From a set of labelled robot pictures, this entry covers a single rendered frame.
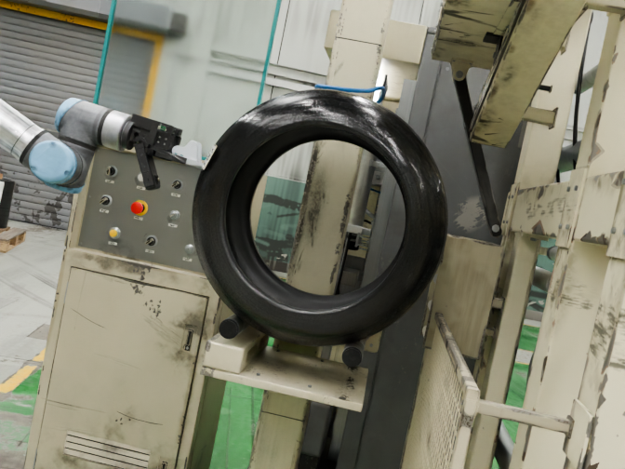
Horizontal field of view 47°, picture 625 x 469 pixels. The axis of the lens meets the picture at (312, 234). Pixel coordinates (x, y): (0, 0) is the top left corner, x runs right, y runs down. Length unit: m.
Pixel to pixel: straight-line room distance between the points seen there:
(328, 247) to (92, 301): 0.89
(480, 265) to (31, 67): 10.06
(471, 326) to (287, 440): 0.59
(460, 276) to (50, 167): 1.01
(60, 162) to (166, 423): 1.11
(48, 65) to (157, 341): 9.24
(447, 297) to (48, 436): 1.43
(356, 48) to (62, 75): 9.55
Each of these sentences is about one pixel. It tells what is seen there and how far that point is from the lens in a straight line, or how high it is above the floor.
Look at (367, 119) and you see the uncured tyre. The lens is 1.54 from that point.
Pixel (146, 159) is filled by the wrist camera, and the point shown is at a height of 1.23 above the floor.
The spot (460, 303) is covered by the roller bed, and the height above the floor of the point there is 1.03.
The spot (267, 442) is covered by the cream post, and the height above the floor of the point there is 0.54.
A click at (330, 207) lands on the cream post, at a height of 1.21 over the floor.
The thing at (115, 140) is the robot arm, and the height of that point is 1.26.
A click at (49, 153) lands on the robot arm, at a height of 1.20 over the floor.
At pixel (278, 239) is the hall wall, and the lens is 10.88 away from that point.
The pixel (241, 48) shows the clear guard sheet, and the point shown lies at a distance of 2.37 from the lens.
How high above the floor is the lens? 1.23
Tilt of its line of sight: 3 degrees down
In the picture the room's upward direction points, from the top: 11 degrees clockwise
